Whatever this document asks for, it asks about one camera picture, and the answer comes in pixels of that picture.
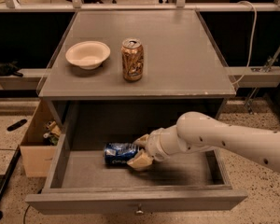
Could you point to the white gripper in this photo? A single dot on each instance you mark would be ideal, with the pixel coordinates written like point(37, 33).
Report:
point(154, 145)

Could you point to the blue pepsi can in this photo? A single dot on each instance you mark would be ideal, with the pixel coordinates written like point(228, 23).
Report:
point(119, 153)

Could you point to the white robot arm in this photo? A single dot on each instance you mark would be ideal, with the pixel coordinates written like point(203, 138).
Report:
point(196, 132)

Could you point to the metal drawer knob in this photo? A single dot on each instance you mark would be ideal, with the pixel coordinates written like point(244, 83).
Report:
point(139, 211)

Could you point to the grey open drawer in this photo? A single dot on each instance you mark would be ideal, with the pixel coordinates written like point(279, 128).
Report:
point(79, 181)

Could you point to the grey cabinet counter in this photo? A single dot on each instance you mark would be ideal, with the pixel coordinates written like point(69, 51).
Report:
point(180, 61)

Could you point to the gold soda can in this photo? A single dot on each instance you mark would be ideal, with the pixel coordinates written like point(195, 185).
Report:
point(132, 59)

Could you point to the items in cardboard box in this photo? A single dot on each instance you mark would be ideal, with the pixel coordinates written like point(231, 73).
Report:
point(52, 133)

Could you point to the cardboard box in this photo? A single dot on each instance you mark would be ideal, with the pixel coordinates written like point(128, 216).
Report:
point(36, 153)

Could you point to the metal clamp stand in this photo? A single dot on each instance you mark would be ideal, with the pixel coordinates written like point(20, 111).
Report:
point(265, 68)

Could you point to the black marker on floor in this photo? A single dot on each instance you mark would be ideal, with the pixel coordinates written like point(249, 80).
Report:
point(16, 125)

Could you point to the black pole on floor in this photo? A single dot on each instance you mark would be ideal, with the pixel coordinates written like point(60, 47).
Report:
point(4, 179)

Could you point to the black object on ledge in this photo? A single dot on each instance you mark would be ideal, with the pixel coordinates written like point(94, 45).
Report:
point(10, 69)

